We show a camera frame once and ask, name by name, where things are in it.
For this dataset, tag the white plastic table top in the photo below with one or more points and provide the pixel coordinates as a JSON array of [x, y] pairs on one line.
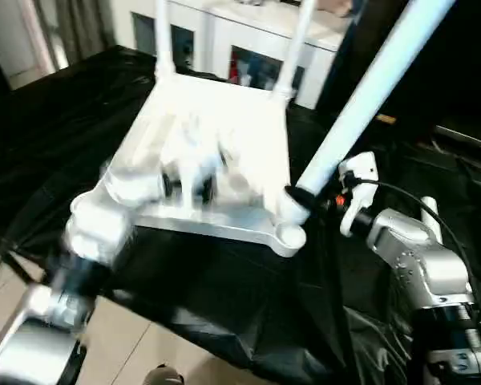
[[208, 116]]

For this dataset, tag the white plastic table leg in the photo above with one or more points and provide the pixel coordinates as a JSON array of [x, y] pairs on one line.
[[294, 52], [369, 92], [165, 40], [431, 216]]

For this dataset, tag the white cabinet with glass doors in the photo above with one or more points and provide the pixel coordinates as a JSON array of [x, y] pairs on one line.
[[224, 36]]

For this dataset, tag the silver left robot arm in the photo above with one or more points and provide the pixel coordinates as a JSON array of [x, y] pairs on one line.
[[96, 224]]

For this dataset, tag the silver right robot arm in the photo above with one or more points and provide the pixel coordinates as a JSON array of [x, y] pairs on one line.
[[417, 256]]

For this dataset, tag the long dark metal rod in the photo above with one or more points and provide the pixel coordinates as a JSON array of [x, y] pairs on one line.
[[465, 138]]

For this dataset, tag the grey curtain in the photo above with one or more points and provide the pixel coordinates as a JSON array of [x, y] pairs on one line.
[[84, 28]]

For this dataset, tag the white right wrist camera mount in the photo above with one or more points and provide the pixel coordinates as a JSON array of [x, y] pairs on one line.
[[360, 176]]

